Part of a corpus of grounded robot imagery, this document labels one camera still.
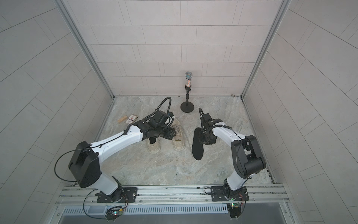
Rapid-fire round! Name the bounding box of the small wooden block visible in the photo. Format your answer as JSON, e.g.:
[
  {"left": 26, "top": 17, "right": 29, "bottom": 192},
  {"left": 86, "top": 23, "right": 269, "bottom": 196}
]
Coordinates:
[{"left": 117, "top": 115, "right": 128, "bottom": 123}]

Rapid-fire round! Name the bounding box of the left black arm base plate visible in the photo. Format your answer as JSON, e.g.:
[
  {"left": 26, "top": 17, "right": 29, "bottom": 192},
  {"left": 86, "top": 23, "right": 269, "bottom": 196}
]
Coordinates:
[{"left": 95, "top": 187, "right": 138, "bottom": 203}]

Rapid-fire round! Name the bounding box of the aluminium mounting rail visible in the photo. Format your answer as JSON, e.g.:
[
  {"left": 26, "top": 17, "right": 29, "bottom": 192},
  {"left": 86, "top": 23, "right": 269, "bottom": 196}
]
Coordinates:
[{"left": 55, "top": 184, "right": 289, "bottom": 206}]

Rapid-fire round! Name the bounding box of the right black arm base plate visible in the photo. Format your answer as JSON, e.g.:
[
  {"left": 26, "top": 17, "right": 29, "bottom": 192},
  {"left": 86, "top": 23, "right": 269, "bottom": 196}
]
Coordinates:
[{"left": 210, "top": 185, "right": 249, "bottom": 202}]

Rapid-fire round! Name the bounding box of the left controller board with cables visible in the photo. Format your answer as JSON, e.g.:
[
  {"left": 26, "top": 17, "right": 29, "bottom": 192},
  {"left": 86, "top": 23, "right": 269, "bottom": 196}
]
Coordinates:
[{"left": 105, "top": 206, "right": 124, "bottom": 222}]

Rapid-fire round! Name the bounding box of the right controller board with cables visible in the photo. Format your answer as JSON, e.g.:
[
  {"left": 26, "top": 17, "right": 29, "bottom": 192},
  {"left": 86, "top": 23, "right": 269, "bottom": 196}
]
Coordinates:
[{"left": 227, "top": 203, "right": 242, "bottom": 219}]

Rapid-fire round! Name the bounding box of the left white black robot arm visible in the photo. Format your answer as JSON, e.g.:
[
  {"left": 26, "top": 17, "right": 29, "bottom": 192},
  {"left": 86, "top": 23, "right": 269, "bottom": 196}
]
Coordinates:
[{"left": 69, "top": 110, "right": 176, "bottom": 202}]

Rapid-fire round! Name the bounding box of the controller board with cables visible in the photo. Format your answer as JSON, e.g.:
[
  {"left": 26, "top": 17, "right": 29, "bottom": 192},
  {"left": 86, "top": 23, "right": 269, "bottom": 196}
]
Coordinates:
[
  {"left": 227, "top": 203, "right": 242, "bottom": 219},
  {"left": 105, "top": 206, "right": 124, "bottom": 222}
]

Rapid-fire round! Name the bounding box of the black insole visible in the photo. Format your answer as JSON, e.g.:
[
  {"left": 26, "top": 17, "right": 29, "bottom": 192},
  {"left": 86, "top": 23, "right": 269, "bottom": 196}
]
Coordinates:
[{"left": 192, "top": 127, "right": 204, "bottom": 161}]

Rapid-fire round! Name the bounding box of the cream canvas sneaker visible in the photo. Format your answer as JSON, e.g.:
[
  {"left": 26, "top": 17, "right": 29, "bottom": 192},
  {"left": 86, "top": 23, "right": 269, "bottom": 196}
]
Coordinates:
[
  {"left": 171, "top": 119, "right": 185, "bottom": 151},
  {"left": 147, "top": 137, "right": 160, "bottom": 154}
]

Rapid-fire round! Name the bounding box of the black microphone stand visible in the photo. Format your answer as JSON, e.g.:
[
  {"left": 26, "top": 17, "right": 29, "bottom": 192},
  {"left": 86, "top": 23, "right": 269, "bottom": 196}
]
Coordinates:
[{"left": 180, "top": 71, "right": 194, "bottom": 113}]

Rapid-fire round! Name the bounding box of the white perforated vent strip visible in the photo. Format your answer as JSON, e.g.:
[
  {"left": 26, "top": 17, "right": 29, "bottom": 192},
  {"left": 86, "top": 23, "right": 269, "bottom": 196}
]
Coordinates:
[{"left": 62, "top": 204, "right": 228, "bottom": 216}]

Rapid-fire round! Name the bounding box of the small printed card box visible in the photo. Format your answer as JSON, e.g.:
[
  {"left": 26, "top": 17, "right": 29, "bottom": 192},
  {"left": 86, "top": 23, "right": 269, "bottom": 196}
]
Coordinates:
[{"left": 125, "top": 114, "right": 138, "bottom": 125}]

